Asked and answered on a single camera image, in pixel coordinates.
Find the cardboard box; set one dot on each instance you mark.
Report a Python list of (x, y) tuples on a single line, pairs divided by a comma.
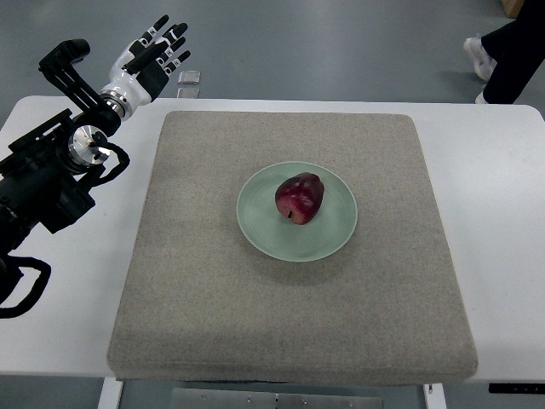
[(512, 7)]

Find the white table leg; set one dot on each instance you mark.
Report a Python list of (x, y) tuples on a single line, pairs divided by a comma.
[(111, 393), (434, 396)]

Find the metal base plate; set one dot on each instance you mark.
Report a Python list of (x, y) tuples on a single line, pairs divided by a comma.
[(210, 398)]

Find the pale green plate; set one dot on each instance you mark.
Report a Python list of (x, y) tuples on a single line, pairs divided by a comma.
[(275, 235)]

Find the white right table leg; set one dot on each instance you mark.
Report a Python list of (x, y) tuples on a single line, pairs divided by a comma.
[(434, 396)]

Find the white left table leg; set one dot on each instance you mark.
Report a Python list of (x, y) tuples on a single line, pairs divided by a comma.
[(111, 393)]

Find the person in black trousers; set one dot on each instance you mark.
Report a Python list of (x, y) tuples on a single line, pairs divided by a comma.
[(508, 57)]

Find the upper clear floor marker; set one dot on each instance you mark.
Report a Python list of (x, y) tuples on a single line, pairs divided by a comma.
[(189, 77)]

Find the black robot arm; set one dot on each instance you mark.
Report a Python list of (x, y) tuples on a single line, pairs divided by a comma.
[(50, 171)]

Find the red apple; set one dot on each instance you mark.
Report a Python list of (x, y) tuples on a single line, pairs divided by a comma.
[(299, 198)]

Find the clear floor marker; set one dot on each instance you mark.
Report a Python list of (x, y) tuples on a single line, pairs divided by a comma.
[(188, 93), (189, 77)]

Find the lower clear floor marker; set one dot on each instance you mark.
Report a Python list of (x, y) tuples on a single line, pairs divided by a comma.
[(188, 93)]

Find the beige fabric mat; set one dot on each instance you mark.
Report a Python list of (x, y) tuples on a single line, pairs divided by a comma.
[(201, 303)]

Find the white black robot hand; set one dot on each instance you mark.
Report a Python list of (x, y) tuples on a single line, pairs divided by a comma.
[(141, 72)]

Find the black table control panel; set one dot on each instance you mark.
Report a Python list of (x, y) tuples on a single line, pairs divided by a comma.
[(517, 388)]

